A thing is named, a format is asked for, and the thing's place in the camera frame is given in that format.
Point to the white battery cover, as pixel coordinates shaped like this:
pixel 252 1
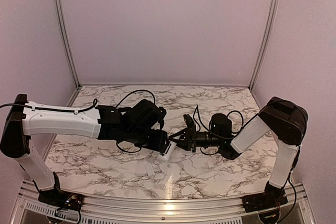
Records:
pixel 150 170

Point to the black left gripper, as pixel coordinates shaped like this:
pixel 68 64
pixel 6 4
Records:
pixel 159 144

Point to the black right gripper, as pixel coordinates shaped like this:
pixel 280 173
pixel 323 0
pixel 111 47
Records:
pixel 190 141

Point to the aluminium front rail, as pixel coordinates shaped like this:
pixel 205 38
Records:
pixel 103 209

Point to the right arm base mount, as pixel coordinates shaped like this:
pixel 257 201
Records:
pixel 270 198

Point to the aluminium frame post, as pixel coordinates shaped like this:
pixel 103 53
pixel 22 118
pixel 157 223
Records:
pixel 264 43
pixel 66 43

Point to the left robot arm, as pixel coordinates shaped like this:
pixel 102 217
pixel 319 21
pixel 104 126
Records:
pixel 141 125

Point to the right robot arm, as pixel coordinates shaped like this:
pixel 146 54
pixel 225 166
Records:
pixel 282 121

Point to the left aluminium frame post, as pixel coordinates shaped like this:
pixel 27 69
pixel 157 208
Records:
pixel 66 43

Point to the right aluminium frame post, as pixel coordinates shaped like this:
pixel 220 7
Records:
pixel 264 43

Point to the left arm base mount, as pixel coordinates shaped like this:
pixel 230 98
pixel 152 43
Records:
pixel 61 198

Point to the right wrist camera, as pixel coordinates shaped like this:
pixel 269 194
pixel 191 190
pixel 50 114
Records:
pixel 189 121

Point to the white remote control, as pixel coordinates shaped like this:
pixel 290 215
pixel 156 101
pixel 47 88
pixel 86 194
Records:
pixel 167 151

